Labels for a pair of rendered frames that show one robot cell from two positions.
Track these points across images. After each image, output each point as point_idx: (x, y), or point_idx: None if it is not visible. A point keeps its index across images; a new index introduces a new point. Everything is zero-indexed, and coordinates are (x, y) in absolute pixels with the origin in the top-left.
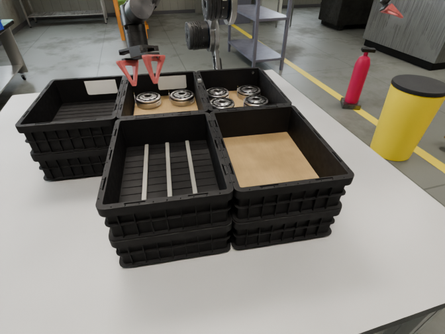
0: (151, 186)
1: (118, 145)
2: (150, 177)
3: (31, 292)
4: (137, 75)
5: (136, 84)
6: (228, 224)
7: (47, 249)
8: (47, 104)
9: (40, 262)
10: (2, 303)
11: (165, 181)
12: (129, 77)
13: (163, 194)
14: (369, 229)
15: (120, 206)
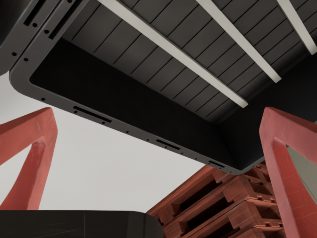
0: (205, 56)
1: (113, 101)
2: (187, 45)
3: (137, 143)
4: (15, 129)
5: (49, 113)
6: None
7: (98, 128)
8: None
9: (110, 134)
10: (127, 157)
11: (223, 33)
12: (44, 178)
13: (237, 54)
14: None
15: (263, 159)
